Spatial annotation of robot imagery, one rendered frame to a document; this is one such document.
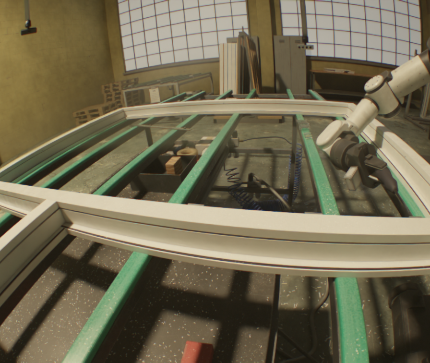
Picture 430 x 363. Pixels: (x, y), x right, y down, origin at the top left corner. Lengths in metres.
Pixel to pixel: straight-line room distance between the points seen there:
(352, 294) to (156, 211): 0.33
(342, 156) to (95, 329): 0.64
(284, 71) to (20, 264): 7.44
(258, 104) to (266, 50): 6.36
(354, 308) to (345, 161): 0.41
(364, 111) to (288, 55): 6.79
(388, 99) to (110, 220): 0.82
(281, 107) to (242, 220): 1.01
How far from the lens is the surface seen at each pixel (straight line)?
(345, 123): 0.75
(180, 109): 1.43
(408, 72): 0.83
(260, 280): 0.70
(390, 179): 0.53
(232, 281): 0.70
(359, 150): 0.59
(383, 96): 0.82
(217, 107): 1.35
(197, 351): 0.56
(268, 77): 7.63
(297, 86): 7.59
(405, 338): 1.25
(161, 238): 0.40
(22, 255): 0.52
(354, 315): 0.35
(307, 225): 0.34
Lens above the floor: 1.15
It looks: 28 degrees down
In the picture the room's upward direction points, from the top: 6 degrees counter-clockwise
